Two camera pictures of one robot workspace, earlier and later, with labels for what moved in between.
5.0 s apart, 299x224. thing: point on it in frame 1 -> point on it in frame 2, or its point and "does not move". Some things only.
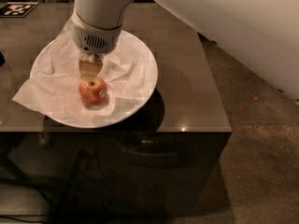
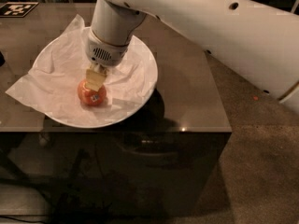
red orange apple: [92, 91] does not move
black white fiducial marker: [17, 9] does not move
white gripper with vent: [94, 38] -> [104, 52]
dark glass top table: [167, 161] does not move
